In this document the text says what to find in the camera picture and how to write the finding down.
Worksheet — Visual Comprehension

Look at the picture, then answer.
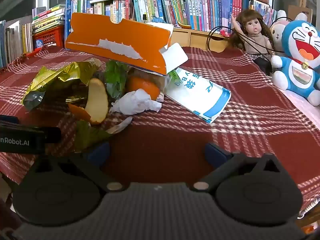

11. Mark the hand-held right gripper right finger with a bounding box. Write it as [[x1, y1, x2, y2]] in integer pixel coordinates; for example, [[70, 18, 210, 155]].
[[191, 142, 285, 194]]

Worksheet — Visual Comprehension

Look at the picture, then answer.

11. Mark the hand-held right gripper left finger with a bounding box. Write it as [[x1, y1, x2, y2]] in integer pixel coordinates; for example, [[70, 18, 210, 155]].
[[30, 142, 124, 193]]

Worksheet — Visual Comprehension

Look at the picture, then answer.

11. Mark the orange cardboard box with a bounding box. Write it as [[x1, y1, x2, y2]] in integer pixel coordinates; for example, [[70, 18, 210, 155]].
[[64, 12, 188, 103]]

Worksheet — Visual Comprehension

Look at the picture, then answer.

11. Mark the row of grey books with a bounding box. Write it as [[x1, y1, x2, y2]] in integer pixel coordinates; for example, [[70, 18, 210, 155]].
[[0, 20, 34, 68]]

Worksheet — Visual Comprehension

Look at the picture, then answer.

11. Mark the stack of flat books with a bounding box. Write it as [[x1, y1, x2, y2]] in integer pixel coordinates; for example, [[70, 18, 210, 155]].
[[32, 4, 66, 34]]

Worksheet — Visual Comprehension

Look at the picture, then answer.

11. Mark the row of upright colourful books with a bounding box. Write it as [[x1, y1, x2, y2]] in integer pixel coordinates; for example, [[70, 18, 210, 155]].
[[65, 0, 278, 34]]

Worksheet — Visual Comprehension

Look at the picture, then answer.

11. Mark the green plastic item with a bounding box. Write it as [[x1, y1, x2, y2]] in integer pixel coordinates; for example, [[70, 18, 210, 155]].
[[74, 120, 113, 153]]

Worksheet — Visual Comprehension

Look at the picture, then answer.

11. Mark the pale peel strip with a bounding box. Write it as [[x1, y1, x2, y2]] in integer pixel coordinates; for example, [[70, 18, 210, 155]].
[[106, 116, 133, 134]]

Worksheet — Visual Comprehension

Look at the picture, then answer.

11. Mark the red plaid blanket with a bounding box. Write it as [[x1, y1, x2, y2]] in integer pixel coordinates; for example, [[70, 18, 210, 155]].
[[0, 45, 320, 213]]

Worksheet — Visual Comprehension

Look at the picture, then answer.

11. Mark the orange peel piece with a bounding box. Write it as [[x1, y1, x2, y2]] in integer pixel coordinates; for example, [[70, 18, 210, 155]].
[[67, 103, 92, 123]]

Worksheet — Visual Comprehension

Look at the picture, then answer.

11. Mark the white and blue bag pack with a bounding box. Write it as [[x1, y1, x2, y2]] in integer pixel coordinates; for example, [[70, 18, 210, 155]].
[[165, 67, 232, 124]]

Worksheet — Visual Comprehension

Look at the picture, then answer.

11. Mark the crumpled white tissue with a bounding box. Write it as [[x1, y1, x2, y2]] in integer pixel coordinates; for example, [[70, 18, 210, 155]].
[[109, 89, 162, 115]]

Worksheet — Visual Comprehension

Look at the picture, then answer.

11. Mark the green vegetable leaf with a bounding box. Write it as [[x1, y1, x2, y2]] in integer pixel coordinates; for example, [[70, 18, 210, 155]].
[[104, 60, 129, 100]]

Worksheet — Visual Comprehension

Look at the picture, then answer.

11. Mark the gold foil snack bag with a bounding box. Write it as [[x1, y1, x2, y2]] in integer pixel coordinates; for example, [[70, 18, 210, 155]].
[[21, 58, 103, 112]]

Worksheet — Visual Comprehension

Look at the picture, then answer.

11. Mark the mandarin orange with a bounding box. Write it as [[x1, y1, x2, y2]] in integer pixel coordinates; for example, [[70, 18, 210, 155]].
[[126, 76, 160, 100]]

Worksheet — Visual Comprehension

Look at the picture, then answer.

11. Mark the red plastic basket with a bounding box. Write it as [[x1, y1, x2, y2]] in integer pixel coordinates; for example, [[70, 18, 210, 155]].
[[32, 25, 66, 49]]

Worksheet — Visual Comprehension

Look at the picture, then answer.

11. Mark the wooden drawer unit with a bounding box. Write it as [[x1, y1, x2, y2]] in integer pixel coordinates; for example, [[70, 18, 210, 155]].
[[171, 27, 232, 53]]

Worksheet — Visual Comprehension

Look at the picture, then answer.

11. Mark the blue cat plush toy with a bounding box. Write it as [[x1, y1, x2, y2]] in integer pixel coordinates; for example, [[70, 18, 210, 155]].
[[271, 12, 320, 107]]

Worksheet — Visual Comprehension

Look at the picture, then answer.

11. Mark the long-haired doll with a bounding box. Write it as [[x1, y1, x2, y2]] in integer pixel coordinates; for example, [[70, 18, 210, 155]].
[[229, 9, 275, 77]]

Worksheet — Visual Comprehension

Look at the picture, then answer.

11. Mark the white bunny plush toy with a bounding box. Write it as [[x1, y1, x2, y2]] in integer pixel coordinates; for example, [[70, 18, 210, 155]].
[[269, 10, 290, 55]]

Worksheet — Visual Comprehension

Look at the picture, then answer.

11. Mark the brown cardboard box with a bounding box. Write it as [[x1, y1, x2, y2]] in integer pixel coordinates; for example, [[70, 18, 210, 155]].
[[287, 0, 313, 24]]

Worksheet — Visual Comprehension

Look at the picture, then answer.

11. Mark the black cable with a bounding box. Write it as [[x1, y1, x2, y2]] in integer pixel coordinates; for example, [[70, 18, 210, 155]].
[[206, 17, 293, 62]]

